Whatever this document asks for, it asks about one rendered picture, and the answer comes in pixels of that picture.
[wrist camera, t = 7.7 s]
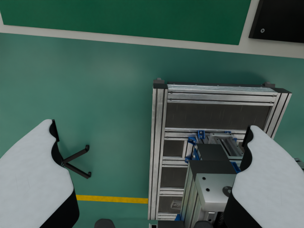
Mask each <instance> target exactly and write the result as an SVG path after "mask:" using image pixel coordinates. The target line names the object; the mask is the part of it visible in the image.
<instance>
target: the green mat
mask: <svg viewBox="0 0 304 228"><path fill-rule="evenodd" d="M250 3H251V0H0V13H1V17H2V20H3V24H4V25H14V26H25V27H35V28H45V29H60V30H70V31H81V32H92V33H106V34H117V35H128V36H138V37H148V38H163V39H174V40H184V41H195V42H205V43H220V44H230V45H239V42H240V38H241V35H242V31H243V28H244V24H245V21H246V17H247V13H248V10H249V6H250Z"/></svg>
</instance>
